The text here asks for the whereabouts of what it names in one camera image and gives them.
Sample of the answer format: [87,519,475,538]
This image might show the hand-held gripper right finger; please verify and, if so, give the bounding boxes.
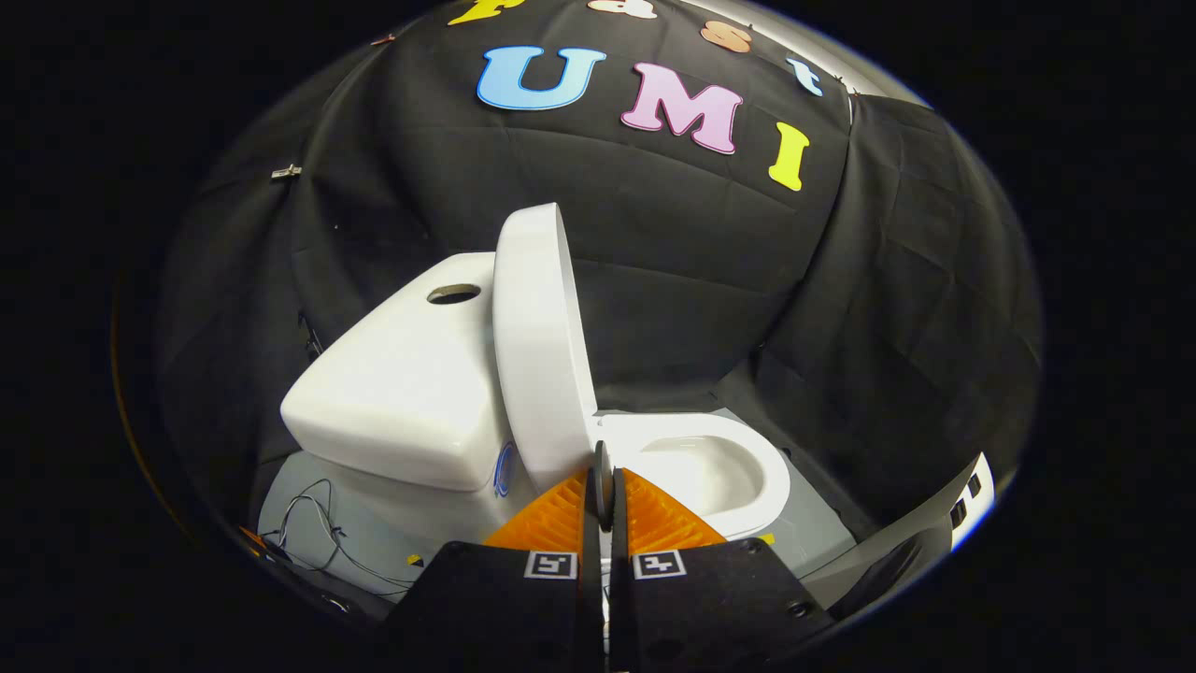
[607,467,837,673]

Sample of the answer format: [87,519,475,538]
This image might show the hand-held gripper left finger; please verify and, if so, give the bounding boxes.
[381,441,610,673]

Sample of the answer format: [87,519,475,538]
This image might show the white toilet lid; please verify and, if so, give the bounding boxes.
[492,203,600,496]

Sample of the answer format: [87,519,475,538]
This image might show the white ceramic toilet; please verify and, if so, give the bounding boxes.
[280,251,791,545]

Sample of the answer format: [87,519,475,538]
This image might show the white panel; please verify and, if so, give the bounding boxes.
[947,452,994,554]

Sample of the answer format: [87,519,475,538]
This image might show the black backdrop cloth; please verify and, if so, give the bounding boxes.
[121,0,1043,646]

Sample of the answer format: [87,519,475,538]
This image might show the black cable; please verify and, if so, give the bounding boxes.
[260,479,417,599]

